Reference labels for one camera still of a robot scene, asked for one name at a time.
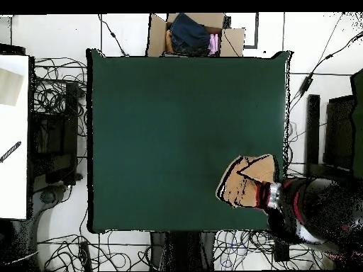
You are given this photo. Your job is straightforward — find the tan terry towel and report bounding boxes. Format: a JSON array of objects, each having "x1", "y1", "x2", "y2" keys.
[{"x1": 216, "y1": 154, "x2": 281, "y2": 210}]

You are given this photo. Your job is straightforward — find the black flat device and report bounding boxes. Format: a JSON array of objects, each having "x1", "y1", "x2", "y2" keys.
[{"x1": 0, "y1": 43, "x2": 26, "y2": 56}]

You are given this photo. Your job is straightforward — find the dark green table cloth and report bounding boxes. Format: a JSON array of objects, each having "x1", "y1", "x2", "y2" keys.
[{"x1": 86, "y1": 48, "x2": 293, "y2": 234}]

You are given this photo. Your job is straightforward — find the pink garment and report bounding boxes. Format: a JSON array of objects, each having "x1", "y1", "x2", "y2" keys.
[{"x1": 208, "y1": 33, "x2": 220, "y2": 56}]

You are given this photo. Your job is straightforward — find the dark blue jeans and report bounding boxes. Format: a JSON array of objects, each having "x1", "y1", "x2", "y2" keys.
[{"x1": 169, "y1": 13, "x2": 211, "y2": 56}]

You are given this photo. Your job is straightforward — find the tan garment in box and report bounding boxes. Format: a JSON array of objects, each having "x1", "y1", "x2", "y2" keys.
[{"x1": 164, "y1": 29, "x2": 175, "y2": 54}]

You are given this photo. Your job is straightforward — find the black power strip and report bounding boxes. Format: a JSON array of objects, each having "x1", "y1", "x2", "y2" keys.
[{"x1": 78, "y1": 240, "x2": 92, "y2": 271}]

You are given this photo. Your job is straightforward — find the open cardboard box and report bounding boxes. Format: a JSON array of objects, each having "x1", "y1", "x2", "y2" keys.
[{"x1": 145, "y1": 12, "x2": 246, "y2": 58}]

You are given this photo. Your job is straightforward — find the white desk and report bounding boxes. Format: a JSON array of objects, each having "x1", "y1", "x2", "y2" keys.
[{"x1": 0, "y1": 55, "x2": 30, "y2": 220}]

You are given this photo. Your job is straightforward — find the beige paper sheet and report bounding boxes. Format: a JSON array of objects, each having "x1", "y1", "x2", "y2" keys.
[{"x1": 0, "y1": 67, "x2": 25, "y2": 107}]

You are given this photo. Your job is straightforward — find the tangle of black cables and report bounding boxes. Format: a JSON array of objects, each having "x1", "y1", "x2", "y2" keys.
[
  {"x1": 32, "y1": 56, "x2": 88, "y2": 137},
  {"x1": 36, "y1": 230, "x2": 152, "y2": 271},
  {"x1": 213, "y1": 229, "x2": 335, "y2": 270}
]

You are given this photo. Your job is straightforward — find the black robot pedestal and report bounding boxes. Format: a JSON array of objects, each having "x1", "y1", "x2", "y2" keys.
[{"x1": 150, "y1": 231, "x2": 216, "y2": 271}]

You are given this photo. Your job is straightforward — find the black cable with adapter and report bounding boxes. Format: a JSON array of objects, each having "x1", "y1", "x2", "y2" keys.
[{"x1": 289, "y1": 30, "x2": 363, "y2": 114}]

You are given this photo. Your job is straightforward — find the black metal frame piece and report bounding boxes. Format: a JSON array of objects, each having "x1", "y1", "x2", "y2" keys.
[{"x1": 242, "y1": 12, "x2": 259, "y2": 50}]

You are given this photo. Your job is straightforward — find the black cable with inline plug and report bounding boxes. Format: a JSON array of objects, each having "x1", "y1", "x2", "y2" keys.
[{"x1": 97, "y1": 13, "x2": 130, "y2": 57}]

